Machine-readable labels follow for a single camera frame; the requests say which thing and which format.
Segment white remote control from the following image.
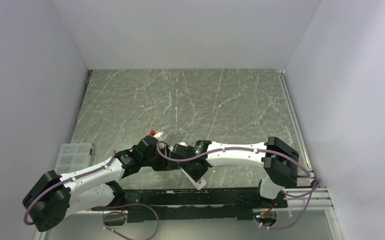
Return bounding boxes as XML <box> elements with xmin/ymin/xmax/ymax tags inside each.
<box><xmin>180</xmin><ymin>166</ymin><xmax>208</xmax><ymax>190</ymax></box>

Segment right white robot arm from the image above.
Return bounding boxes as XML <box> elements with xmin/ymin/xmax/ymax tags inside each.
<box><xmin>169</xmin><ymin>136</ymin><xmax>300</xmax><ymax>208</ymax></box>

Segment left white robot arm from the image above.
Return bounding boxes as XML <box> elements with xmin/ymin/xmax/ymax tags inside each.
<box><xmin>22</xmin><ymin>132</ymin><xmax>175</xmax><ymax>232</ymax></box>

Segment clear plastic organizer box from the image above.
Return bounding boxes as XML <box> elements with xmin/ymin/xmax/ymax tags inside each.
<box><xmin>54</xmin><ymin>143</ymin><xmax>93</xmax><ymax>175</ymax></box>

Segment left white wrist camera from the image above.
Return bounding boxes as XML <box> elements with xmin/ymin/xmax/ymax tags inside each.
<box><xmin>150</xmin><ymin>129</ymin><xmax>168</xmax><ymax>141</ymax></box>

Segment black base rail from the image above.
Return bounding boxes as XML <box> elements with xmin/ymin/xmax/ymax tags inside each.
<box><xmin>91</xmin><ymin>179</ymin><xmax>288</xmax><ymax>223</ymax></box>

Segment aluminium frame rail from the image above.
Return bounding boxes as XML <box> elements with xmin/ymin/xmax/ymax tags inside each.
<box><xmin>276</xmin><ymin>70</ymin><xmax>334</xmax><ymax>211</ymax></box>

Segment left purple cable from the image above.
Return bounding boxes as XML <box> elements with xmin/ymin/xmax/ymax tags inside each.
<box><xmin>22</xmin><ymin>149</ymin><xmax>117</xmax><ymax>226</ymax></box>

